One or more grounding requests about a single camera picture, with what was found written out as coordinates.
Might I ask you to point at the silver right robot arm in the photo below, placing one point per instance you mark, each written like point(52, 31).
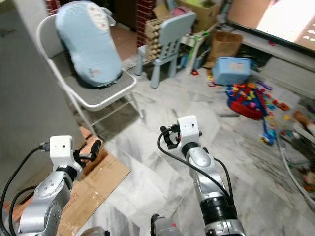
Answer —
point(204, 167)

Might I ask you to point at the red brick under fridge corner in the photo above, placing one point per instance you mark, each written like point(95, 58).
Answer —
point(84, 133)

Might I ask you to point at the brown cardboard sheet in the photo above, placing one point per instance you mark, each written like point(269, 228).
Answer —
point(103, 177)

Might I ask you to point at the grey folding chair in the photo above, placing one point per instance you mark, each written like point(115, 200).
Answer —
point(108, 93)

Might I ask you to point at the robot left leg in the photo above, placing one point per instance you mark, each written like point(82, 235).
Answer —
point(92, 232)

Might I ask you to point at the robot leg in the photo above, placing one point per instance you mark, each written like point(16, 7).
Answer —
point(170, 227)
point(92, 232)

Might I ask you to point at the red toy basket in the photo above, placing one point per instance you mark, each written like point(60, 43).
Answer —
point(246, 105)

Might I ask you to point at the blue plastic box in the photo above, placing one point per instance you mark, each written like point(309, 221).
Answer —
point(231, 71)

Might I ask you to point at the robot right leg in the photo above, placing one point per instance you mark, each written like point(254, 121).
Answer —
point(170, 227)

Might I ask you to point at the egg tray stack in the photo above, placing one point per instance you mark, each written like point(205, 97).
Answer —
point(152, 37)

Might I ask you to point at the small blue toy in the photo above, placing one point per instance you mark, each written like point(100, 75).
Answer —
point(269, 135)

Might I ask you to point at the blue plastic child chair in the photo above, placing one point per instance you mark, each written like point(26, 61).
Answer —
point(172, 34)

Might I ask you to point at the light blue baby seat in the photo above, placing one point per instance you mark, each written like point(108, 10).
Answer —
point(86, 44)

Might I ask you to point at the brown paper bag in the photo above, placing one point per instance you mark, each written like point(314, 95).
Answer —
point(224, 44)

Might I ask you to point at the red brick pillar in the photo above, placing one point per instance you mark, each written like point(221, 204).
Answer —
point(143, 14)

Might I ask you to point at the cardboard box with toys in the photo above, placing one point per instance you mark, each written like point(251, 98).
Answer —
point(202, 12)

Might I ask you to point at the child on floor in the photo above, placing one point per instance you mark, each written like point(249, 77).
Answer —
point(300, 118)

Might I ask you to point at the white television stand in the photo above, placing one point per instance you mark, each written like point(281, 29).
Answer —
point(290, 73)

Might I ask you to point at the flat screen television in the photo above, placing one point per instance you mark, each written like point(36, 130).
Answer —
point(285, 19)

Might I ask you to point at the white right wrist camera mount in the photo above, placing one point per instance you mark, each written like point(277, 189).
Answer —
point(188, 127)

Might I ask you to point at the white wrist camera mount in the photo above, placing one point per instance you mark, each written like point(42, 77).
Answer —
point(188, 127)
point(61, 147)

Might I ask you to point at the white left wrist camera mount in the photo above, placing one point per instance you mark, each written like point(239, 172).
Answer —
point(61, 147)

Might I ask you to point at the white baby bouncer frame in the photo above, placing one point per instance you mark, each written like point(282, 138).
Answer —
point(291, 169)

